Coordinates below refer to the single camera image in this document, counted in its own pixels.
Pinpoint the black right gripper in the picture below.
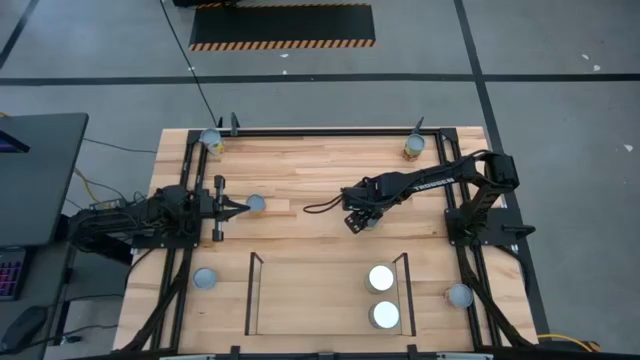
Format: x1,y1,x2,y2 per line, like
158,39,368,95
341,175,394,235

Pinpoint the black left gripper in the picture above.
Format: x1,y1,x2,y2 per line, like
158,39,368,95
198,174,251,243

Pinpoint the grey-lid can red fruit label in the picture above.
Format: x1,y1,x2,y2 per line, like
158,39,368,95
246,193,268,214

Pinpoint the plain grey-lid can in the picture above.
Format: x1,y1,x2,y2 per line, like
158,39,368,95
192,267,220,291

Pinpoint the grey-lid can green red label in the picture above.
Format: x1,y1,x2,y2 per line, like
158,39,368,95
402,132,427,162

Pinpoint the shiny-lid can olive label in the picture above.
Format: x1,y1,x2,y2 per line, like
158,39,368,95
363,263,396,295

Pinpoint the shiny-lid can dark label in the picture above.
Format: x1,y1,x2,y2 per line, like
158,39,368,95
368,299,402,331

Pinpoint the grey-lid can red beige label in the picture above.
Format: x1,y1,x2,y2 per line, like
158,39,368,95
444,283,475,310

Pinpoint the clear acrylic tray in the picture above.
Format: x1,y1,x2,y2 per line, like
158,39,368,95
243,251,418,337

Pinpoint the black desk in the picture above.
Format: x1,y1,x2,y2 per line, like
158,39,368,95
0,112,90,249

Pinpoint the black hazard-striped floor mat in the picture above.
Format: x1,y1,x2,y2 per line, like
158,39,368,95
188,2,377,52

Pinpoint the computer keyboard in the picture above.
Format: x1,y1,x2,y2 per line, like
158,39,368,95
0,247,27,302

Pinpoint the computer monitor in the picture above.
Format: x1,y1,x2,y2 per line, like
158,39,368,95
0,128,31,154

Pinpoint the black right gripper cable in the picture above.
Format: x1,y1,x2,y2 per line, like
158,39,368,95
302,193,346,215

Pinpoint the black cable bundle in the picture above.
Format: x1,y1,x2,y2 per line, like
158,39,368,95
457,244,534,350
122,247,194,352

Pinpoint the thin grey floor cable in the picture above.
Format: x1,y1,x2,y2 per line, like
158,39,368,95
82,137,158,155

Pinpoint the thin yellow floor cable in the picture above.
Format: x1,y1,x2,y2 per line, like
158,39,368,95
73,168,109,207

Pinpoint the black floor cable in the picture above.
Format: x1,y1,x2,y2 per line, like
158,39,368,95
158,0,224,129

